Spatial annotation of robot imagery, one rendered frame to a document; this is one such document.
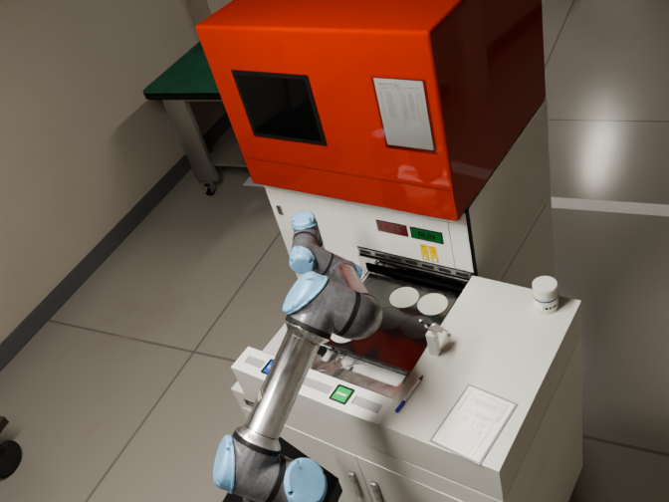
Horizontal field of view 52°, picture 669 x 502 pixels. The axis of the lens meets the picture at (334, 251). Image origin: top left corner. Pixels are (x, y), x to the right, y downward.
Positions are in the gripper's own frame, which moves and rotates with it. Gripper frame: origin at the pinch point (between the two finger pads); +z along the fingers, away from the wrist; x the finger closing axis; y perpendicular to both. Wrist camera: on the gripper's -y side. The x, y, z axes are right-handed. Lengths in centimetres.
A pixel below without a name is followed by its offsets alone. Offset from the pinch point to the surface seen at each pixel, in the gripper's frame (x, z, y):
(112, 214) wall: -236, 83, 123
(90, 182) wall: -234, 54, 126
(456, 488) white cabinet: 66, 20, -15
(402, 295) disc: -1.0, 9.0, -22.2
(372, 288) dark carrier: -9.2, 9.3, -13.7
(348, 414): 43.9, 3.5, 6.5
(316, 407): 35.0, 7.1, 15.3
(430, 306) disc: 8.0, 8.9, -29.1
